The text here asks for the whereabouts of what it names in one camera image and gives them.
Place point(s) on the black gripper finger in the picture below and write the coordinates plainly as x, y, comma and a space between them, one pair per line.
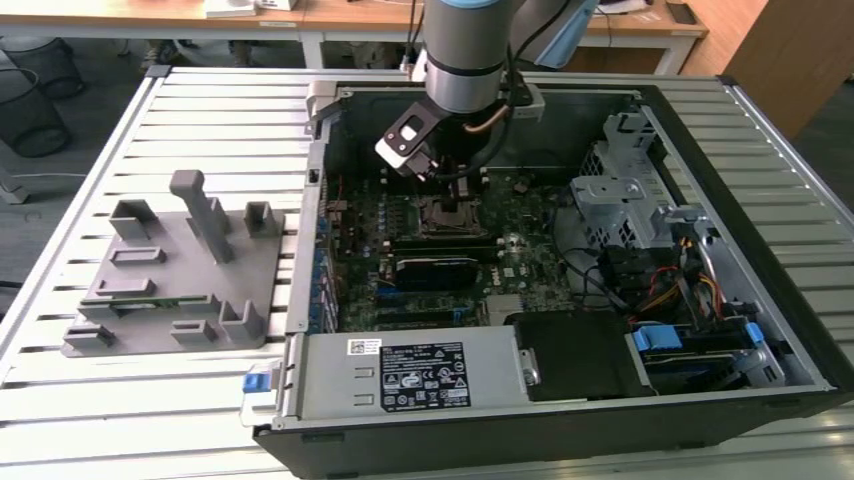
472, 185
456, 195

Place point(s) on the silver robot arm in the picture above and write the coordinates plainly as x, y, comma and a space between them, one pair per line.
460, 50

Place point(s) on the CPU socket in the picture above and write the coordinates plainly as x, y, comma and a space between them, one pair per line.
480, 231

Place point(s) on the green motherboard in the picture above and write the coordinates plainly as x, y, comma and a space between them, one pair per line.
527, 240

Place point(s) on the silver chipset heatsink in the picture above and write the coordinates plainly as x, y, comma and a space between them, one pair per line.
504, 307

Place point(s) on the wooden desk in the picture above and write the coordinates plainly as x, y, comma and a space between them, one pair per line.
634, 27

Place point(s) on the black plastic shroud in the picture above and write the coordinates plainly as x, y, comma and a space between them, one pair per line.
574, 355

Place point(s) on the black phone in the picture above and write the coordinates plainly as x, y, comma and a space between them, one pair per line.
682, 12

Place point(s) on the blue disk carrier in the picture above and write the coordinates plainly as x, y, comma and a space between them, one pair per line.
657, 340

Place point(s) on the silver power supply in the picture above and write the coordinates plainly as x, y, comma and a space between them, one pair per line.
327, 380

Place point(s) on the grey parts rack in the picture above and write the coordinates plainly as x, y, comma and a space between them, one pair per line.
180, 260

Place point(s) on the white device box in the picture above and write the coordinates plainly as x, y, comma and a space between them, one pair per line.
230, 9

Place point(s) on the blue case latch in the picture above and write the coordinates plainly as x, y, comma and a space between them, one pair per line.
254, 384

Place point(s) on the wooden cabinet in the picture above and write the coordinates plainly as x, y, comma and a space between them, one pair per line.
781, 60

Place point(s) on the black PC case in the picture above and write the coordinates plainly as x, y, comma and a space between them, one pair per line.
467, 450

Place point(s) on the blue plastic clip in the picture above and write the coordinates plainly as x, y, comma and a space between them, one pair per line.
755, 335

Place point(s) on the black mesh waste bin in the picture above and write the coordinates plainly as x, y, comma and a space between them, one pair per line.
33, 120
60, 65

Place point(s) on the black and white wrist camera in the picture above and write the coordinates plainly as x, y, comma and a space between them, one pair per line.
407, 140

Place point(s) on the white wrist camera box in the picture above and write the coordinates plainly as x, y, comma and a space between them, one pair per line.
530, 102

